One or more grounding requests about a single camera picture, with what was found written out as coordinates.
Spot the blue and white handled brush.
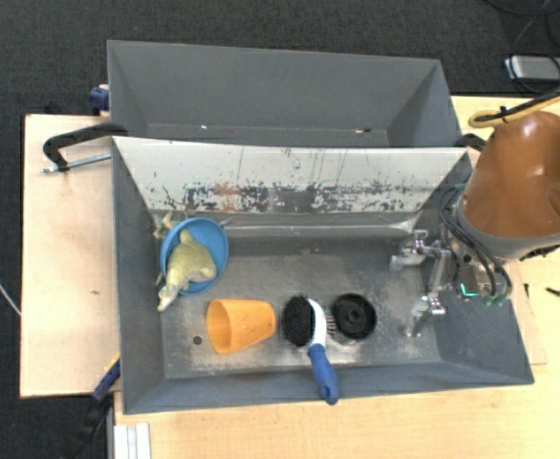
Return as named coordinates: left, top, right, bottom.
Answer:
left=281, top=295, right=341, bottom=406

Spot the pale green toy animal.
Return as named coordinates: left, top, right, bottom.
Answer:
left=152, top=210, right=219, bottom=314

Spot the orange plastic cup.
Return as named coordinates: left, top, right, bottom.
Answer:
left=205, top=297, right=278, bottom=356

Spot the blue bowl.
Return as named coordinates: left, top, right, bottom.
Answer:
left=159, top=216, right=230, bottom=297

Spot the grey metal bin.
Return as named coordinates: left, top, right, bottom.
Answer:
left=106, top=39, right=535, bottom=415

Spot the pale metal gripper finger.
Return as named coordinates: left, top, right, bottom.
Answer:
left=388, top=229, right=442, bottom=273
left=404, top=293, right=447, bottom=339

